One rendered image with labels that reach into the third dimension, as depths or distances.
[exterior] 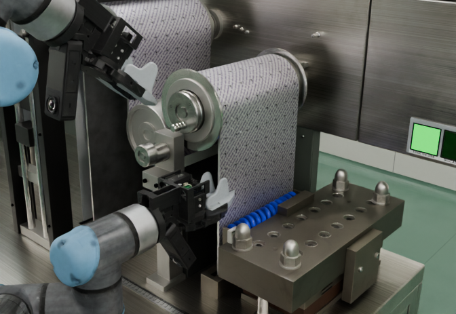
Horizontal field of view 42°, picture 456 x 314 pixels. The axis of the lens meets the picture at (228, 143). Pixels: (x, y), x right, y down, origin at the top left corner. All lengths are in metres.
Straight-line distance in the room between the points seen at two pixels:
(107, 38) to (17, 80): 0.26
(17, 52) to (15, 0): 0.16
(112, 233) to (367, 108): 0.59
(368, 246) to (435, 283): 1.88
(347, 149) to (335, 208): 2.90
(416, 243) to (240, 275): 2.32
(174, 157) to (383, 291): 0.48
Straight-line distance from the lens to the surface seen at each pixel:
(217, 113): 1.00
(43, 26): 0.80
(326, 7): 1.23
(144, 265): 1.25
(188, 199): 0.95
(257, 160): 1.13
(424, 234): 3.39
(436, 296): 2.90
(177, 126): 1.01
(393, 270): 1.28
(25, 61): 0.62
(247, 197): 1.14
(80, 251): 0.85
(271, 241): 1.07
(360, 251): 1.10
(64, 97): 0.84
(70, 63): 0.83
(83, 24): 0.85
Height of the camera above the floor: 1.56
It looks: 21 degrees down
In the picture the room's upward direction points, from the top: 1 degrees clockwise
